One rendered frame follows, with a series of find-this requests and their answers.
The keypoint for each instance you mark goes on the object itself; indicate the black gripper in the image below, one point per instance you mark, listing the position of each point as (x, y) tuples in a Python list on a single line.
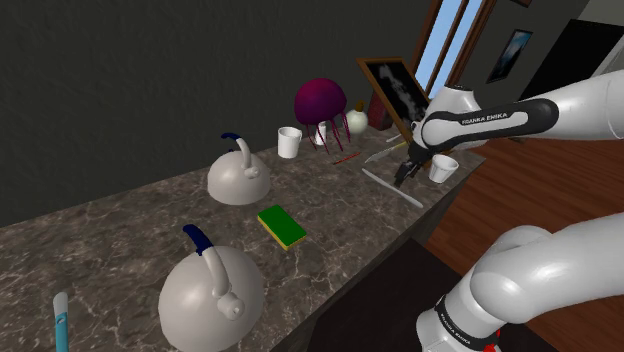
[(415, 157)]

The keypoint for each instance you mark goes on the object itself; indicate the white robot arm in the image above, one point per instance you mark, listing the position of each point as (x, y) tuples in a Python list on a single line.
[(575, 109)]

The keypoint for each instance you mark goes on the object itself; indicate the white paper cup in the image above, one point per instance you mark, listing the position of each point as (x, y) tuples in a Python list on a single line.
[(442, 168)]

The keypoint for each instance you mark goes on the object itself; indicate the long white knife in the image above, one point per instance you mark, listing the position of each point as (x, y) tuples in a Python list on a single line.
[(390, 187)]

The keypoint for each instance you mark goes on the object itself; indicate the red box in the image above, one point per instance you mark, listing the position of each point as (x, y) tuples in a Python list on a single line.
[(379, 114)]

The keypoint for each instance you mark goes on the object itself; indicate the red pen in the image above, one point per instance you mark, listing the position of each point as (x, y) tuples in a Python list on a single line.
[(347, 158)]

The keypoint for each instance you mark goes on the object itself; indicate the round white bottle brown cork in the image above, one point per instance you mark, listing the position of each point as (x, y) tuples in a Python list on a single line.
[(356, 122)]

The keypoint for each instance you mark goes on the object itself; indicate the brown framed dark picture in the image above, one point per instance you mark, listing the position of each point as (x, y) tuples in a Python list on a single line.
[(397, 88)]

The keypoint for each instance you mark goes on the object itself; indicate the small white cup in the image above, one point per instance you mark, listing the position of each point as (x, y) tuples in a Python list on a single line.
[(320, 134)]

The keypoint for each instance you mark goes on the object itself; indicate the purple jellyfish figure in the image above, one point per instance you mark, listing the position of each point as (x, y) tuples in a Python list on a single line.
[(319, 100)]

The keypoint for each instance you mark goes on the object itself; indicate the brown framed window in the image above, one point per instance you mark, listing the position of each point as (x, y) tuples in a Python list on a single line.
[(446, 44)]

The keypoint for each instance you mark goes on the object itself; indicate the white mug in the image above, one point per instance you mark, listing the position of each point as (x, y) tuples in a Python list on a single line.
[(288, 144)]

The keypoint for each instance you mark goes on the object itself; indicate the dark robot stand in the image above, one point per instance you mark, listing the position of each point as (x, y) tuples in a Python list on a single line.
[(390, 302)]

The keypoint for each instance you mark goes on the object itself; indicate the green and yellow sponge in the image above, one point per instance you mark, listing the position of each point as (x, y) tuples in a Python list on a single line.
[(282, 225)]

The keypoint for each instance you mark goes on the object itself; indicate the teal and white brush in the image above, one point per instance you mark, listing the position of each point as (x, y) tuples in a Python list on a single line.
[(61, 326)]

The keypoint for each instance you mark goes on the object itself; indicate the dark framed wall picture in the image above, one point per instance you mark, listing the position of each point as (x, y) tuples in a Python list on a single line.
[(509, 56)]

